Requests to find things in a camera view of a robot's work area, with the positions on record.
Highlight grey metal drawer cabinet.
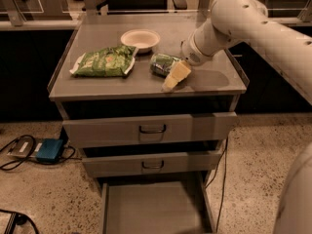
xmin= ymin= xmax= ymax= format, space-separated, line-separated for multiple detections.
xmin=49 ymin=13 xmax=249 ymax=234

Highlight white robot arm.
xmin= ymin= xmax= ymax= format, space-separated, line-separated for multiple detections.
xmin=163 ymin=0 xmax=312 ymax=234

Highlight black cable beside cabinet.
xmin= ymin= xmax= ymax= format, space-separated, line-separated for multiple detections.
xmin=204 ymin=136 xmax=229 ymax=234

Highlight green chip bag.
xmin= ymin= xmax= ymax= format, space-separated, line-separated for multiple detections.
xmin=69 ymin=45 xmax=137 ymax=77

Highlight grey top drawer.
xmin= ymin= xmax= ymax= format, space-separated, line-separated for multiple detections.
xmin=62 ymin=112 xmax=238 ymax=148

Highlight grey flat device on floor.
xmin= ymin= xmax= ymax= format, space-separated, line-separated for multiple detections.
xmin=8 ymin=137 xmax=43 ymax=159

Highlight black object bottom left corner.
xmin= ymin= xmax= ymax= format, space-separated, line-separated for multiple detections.
xmin=0 ymin=210 xmax=40 ymax=234

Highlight grey drawer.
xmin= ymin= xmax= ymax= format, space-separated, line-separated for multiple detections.
xmin=99 ymin=179 xmax=214 ymax=234
xmin=82 ymin=151 xmax=221 ymax=177
xmin=62 ymin=112 xmax=238 ymax=148

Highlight black cable on floor left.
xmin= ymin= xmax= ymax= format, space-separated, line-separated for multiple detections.
xmin=0 ymin=134 xmax=82 ymax=172

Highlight white paper bowl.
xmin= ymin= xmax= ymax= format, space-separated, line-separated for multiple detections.
xmin=121 ymin=29 xmax=160 ymax=54

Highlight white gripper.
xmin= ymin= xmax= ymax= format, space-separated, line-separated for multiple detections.
xmin=162 ymin=19 xmax=241 ymax=92

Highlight grey middle drawer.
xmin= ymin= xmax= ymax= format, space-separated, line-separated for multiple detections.
xmin=82 ymin=151 xmax=221 ymax=177

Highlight grey bottom drawer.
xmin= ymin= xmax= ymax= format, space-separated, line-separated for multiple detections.
xmin=99 ymin=179 xmax=214 ymax=234

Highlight blue electronics box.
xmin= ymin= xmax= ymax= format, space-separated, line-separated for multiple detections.
xmin=35 ymin=138 xmax=63 ymax=163

